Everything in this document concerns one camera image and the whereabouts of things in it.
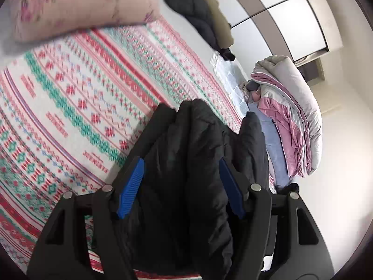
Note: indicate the folded black quilted jacket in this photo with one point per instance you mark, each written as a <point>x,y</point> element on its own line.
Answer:
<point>192,8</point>

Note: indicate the patterned red green blanket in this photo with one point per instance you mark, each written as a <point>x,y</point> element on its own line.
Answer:
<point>87,93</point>

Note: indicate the stack of folded blankets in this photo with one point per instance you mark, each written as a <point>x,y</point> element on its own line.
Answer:
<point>306,102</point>

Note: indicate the white panelled wardrobe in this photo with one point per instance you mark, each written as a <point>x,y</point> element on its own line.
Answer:
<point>276,14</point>

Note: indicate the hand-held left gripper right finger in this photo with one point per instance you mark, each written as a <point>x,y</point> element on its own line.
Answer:
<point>231,192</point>

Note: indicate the pink floral pillow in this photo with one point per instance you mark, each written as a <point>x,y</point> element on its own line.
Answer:
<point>81,5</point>

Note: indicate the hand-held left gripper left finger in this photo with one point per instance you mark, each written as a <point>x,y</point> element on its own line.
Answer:
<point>131,189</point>

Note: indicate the olive green jacket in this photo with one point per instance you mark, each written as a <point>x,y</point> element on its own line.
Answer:
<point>217,17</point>

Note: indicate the black quilted jacket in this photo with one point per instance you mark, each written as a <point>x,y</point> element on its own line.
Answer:
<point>192,8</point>
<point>189,180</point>

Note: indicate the blue folded blanket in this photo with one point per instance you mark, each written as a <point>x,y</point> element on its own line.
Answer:
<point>274,145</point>

